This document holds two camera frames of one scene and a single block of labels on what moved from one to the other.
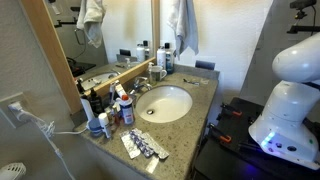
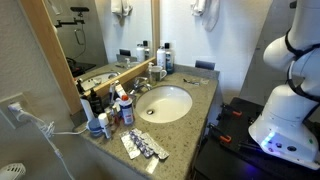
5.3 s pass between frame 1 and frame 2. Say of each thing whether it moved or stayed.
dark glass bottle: stayed
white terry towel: moved
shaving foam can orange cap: stayed
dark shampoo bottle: stayed
